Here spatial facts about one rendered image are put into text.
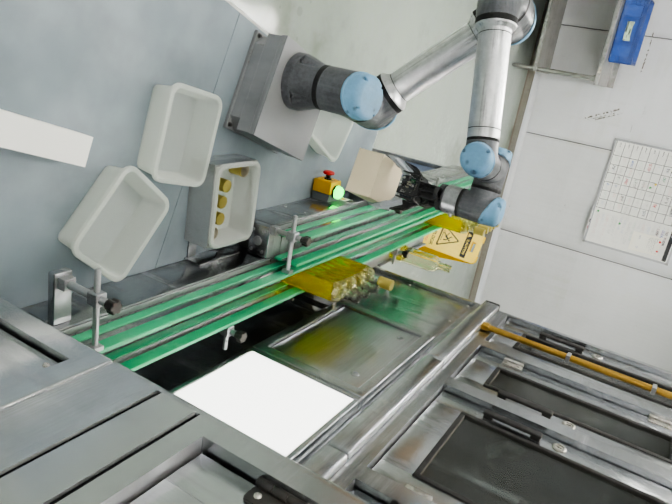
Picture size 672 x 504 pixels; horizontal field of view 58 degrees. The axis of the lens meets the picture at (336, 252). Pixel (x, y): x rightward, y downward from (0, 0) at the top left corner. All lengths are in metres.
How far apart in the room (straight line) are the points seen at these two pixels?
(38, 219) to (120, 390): 0.61
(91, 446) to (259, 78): 1.12
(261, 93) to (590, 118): 6.03
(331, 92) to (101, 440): 1.08
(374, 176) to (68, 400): 1.05
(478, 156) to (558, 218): 6.15
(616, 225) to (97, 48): 6.62
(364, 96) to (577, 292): 6.32
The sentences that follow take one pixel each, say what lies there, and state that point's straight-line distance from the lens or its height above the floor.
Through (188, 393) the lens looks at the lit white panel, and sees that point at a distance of 1.43.
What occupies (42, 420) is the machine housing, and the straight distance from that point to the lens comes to 0.76.
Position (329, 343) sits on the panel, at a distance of 1.72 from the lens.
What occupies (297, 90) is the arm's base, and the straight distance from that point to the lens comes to 1.61.
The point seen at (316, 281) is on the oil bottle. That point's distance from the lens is 1.74.
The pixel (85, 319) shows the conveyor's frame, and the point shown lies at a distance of 1.33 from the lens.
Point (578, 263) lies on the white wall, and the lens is 7.59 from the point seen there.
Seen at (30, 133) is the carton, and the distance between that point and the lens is 1.21.
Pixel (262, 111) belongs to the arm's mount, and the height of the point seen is 0.85.
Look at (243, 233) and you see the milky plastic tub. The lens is 1.70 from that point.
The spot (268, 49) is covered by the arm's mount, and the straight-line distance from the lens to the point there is 1.64.
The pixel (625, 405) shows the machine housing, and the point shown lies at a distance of 1.95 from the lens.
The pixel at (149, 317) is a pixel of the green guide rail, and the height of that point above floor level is 0.92.
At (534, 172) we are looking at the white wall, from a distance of 7.52.
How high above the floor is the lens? 1.80
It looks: 26 degrees down
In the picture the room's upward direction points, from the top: 110 degrees clockwise
